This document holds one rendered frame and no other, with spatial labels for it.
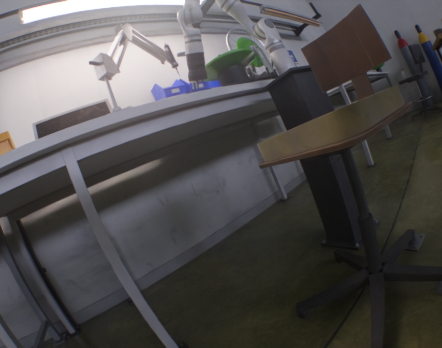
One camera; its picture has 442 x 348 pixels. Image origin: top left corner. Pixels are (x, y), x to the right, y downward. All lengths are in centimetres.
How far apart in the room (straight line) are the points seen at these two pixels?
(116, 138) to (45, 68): 139
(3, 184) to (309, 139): 88
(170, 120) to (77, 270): 123
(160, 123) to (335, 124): 65
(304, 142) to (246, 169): 173
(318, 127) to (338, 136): 5
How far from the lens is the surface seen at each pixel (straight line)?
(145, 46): 141
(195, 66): 97
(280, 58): 113
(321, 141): 49
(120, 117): 82
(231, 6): 121
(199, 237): 191
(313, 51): 96
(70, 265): 174
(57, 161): 83
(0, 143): 94
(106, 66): 96
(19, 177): 84
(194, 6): 102
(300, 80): 105
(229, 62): 115
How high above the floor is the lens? 62
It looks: 3 degrees down
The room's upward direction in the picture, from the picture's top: 24 degrees counter-clockwise
